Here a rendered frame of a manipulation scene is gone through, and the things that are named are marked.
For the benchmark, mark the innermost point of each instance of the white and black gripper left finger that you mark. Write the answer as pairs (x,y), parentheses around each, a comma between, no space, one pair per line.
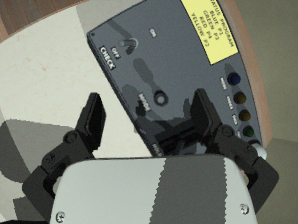
(38,187)

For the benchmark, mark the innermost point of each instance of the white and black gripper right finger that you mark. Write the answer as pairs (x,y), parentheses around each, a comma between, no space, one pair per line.
(221,139)

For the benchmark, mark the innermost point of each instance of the dark grey control console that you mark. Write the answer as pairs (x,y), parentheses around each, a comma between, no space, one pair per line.
(172,48)

